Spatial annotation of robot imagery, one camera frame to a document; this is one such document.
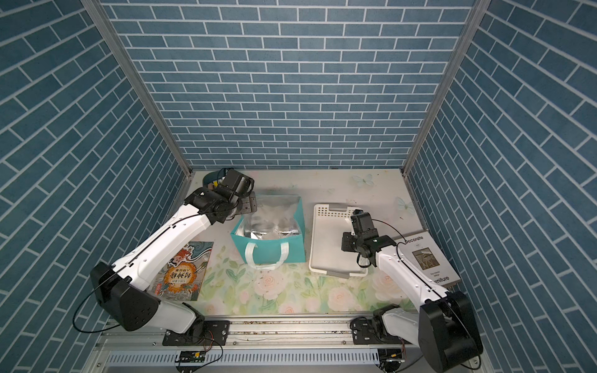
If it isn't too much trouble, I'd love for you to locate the teal insulated delivery bag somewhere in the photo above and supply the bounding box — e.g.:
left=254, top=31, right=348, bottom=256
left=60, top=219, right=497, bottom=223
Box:
left=231, top=194, right=306, bottom=270

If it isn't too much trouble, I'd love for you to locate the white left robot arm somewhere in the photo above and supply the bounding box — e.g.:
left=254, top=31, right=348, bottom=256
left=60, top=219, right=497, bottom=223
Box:
left=90, top=169, right=257, bottom=334

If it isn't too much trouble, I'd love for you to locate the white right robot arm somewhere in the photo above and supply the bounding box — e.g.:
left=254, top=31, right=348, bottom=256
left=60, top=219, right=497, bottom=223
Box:
left=341, top=209, right=484, bottom=372

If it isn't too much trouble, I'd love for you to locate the dark teal storage bin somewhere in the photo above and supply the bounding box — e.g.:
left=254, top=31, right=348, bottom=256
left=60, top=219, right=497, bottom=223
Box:
left=202, top=168, right=231, bottom=190

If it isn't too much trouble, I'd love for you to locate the white perforated plastic basket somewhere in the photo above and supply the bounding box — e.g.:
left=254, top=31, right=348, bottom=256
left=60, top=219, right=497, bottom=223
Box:
left=309, top=204, right=368, bottom=279

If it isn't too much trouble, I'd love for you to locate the white Decorate furniture book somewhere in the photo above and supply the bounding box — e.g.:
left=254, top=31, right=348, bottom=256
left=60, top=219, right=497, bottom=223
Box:
left=399, top=231, right=461, bottom=288

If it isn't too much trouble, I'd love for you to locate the floral table mat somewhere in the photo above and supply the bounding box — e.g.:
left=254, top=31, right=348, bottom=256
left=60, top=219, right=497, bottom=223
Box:
left=189, top=169, right=424, bottom=315

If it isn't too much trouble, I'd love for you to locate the colourful illustrated children's book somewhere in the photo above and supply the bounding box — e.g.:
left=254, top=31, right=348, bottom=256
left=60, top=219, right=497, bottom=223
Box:
left=148, top=242, right=214, bottom=302

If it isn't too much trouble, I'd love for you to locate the small green circuit board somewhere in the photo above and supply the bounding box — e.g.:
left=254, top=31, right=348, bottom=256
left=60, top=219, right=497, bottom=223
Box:
left=176, top=351, right=206, bottom=364

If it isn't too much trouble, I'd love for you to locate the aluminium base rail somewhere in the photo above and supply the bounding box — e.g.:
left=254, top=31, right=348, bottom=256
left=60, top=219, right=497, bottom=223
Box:
left=98, top=309, right=432, bottom=351

